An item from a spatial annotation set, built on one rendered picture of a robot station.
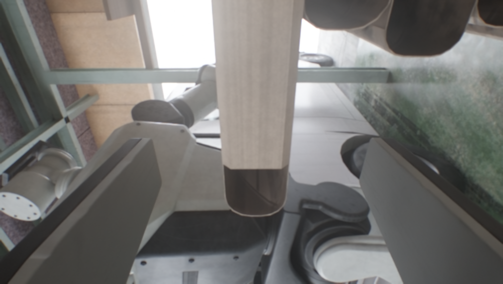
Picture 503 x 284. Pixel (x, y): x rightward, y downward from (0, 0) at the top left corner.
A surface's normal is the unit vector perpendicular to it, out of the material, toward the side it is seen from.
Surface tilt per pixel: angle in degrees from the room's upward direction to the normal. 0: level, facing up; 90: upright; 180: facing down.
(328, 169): 90
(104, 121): 90
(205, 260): 99
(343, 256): 90
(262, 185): 79
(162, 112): 97
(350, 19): 56
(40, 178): 136
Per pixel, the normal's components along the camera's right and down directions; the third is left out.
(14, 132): 1.00, 0.00
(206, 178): 0.17, -0.79
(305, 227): -0.84, 0.07
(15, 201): -0.04, 0.60
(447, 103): -1.00, 0.00
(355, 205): 0.17, -0.90
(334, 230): 0.00, 0.40
